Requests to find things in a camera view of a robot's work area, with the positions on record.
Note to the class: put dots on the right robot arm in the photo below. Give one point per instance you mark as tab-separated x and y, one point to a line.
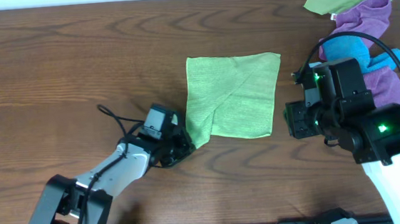
373	139

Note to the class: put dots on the lower purple cloth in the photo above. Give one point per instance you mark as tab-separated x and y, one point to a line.
384	85

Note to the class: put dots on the purple cloth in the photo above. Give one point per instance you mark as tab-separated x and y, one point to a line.
369	17
384	85

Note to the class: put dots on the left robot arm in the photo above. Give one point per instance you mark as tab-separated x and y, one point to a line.
87	198

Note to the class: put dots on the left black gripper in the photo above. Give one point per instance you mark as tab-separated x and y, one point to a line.
179	142

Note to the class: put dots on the bright green cloth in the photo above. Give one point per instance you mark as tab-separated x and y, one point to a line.
231	97

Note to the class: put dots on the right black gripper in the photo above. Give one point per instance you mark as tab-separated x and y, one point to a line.
295	119

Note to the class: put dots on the blue cloth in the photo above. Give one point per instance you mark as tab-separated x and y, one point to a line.
354	47

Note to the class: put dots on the upper purple cloth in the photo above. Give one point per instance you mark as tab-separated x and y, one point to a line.
369	17

